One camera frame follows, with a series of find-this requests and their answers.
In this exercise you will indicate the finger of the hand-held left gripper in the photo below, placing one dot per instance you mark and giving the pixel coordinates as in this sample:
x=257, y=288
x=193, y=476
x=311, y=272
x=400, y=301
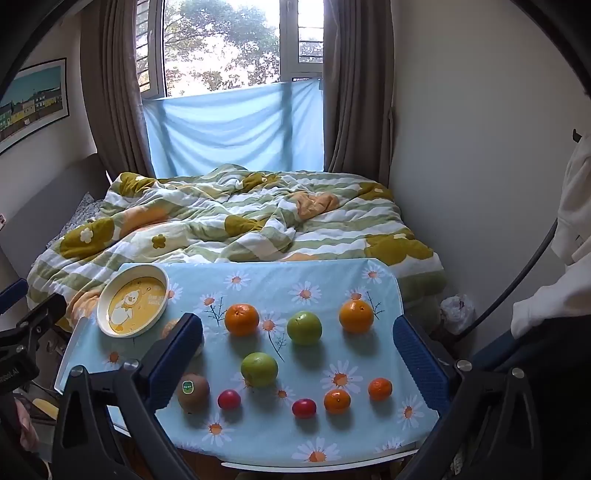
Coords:
x=13, y=296
x=44, y=316

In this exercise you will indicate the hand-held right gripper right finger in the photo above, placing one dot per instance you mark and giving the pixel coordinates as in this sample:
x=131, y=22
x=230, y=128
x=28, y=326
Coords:
x=420, y=364

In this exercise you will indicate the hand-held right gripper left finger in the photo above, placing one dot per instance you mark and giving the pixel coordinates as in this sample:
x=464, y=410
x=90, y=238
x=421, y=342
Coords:
x=178, y=360

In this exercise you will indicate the yellow pear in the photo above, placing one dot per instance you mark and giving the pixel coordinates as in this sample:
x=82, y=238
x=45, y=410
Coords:
x=170, y=328

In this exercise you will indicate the brown kiwi with sticker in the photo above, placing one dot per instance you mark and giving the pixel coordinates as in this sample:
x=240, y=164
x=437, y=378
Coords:
x=193, y=392

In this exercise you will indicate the small mandarin orange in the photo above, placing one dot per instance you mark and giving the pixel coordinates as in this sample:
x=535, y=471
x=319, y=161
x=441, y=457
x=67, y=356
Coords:
x=380, y=388
x=337, y=400

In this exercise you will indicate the red cherry tomato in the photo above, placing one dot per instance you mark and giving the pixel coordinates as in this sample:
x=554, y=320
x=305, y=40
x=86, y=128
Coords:
x=229, y=399
x=304, y=408

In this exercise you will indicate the yellow duck print bowl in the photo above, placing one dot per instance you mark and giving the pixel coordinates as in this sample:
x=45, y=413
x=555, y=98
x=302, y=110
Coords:
x=134, y=300

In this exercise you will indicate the large orange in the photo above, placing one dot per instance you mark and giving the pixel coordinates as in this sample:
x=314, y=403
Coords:
x=241, y=319
x=356, y=316

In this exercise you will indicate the green apple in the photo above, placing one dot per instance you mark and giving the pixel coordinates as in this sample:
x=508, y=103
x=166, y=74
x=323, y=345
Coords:
x=258, y=369
x=304, y=327

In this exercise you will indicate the person's left hand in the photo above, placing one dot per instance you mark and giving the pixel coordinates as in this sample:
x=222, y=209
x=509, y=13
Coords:
x=25, y=422

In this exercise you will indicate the white plastic bag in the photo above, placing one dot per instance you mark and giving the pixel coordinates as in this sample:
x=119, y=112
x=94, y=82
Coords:
x=457, y=314

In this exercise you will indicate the grey patterned bed sheet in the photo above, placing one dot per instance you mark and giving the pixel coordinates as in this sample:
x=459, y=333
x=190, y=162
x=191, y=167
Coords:
x=78, y=212

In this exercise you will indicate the grey bed headboard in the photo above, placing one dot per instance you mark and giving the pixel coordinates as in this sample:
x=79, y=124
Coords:
x=46, y=194

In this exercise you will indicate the person's dark trousers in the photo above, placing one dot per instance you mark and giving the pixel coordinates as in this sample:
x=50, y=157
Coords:
x=545, y=334

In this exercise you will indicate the blue daisy print tablecloth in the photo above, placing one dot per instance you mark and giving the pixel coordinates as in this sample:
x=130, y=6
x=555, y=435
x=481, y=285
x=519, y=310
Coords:
x=314, y=281

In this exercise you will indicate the green striped flower blanket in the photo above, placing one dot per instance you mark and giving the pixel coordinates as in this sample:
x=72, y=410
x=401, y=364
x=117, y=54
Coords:
x=221, y=217

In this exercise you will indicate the person's white fleece jacket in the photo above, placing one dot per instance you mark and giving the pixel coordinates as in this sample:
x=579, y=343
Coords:
x=572, y=207

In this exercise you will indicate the brown curtain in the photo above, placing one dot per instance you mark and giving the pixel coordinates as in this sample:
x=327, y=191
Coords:
x=115, y=92
x=360, y=92

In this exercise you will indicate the light blue window cloth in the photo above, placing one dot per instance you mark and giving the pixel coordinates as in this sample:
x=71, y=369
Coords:
x=231, y=129

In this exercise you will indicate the framed wall poster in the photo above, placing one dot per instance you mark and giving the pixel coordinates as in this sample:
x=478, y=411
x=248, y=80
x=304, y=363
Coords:
x=32, y=101

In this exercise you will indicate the white window frame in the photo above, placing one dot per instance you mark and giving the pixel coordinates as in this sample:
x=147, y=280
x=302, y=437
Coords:
x=288, y=37

